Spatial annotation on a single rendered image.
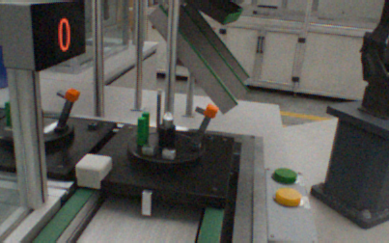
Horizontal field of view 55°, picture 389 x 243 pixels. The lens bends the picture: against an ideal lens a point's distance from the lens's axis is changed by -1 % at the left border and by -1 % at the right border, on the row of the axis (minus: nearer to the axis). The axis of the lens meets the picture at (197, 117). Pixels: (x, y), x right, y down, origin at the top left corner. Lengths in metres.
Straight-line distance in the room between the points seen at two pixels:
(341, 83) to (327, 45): 0.48
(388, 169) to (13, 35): 0.64
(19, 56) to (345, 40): 4.41
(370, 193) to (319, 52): 3.97
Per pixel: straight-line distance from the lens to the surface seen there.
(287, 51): 4.69
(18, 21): 0.44
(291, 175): 0.67
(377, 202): 0.80
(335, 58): 4.72
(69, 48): 0.50
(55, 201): 0.59
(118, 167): 0.65
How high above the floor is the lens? 1.27
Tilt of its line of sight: 20 degrees down
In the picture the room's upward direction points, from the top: 4 degrees clockwise
